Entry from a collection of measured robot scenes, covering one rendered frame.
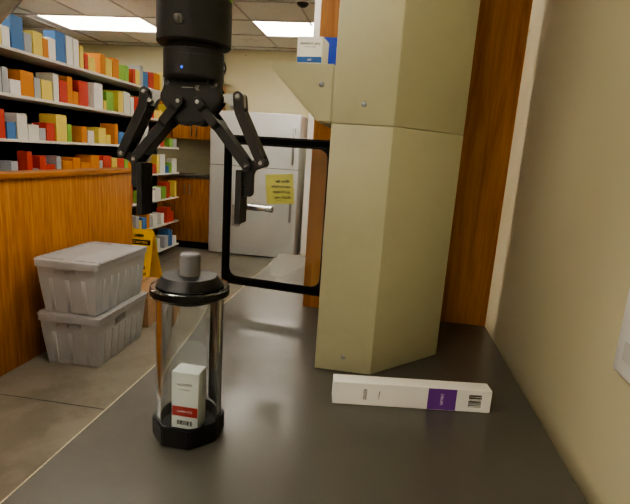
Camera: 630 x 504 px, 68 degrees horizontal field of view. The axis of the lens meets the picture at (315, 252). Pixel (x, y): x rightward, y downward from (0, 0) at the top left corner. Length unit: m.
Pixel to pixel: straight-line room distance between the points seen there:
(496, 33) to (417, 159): 0.47
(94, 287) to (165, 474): 2.37
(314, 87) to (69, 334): 2.57
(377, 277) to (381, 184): 0.17
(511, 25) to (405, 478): 1.01
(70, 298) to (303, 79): 2.46
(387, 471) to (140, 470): 0.33
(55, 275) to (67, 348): 0.46
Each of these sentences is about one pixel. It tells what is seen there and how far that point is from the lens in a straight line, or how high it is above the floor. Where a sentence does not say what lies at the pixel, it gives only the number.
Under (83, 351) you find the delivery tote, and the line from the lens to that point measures 3.20.
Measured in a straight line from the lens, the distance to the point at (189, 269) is 0.66.
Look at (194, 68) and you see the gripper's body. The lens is 0.62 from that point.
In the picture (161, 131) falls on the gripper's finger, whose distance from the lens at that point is 0.66.
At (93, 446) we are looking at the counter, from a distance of 0.77.
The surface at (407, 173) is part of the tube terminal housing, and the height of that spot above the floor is 1.33.
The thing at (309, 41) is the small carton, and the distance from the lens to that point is 0.97.
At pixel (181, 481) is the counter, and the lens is 0.68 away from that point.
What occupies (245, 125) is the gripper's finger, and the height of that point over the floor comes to 1.38.
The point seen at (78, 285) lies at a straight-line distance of 3.06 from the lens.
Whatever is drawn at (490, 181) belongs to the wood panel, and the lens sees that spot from 1.25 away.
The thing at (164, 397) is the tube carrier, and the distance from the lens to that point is 0.71.
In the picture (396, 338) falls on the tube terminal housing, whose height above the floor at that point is 1.00.
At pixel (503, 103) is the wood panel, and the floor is 1.50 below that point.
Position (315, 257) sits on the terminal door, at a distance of 1.21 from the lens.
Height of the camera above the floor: 1.36
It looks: 12 degrees down
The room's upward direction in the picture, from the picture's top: 4 degrees clockwise
